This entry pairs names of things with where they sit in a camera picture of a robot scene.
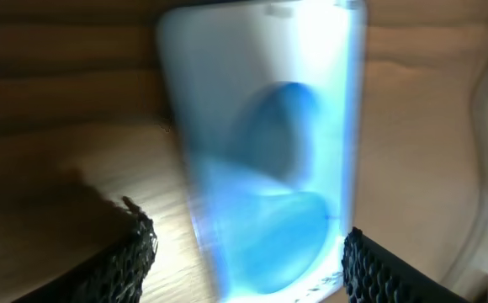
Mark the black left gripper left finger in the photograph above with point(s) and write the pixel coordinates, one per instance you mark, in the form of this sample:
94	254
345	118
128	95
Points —
114	275

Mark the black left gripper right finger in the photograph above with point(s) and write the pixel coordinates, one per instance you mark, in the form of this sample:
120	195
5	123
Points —
372	274

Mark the blue smartphone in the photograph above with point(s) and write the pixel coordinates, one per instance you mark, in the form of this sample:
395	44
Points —
266	97

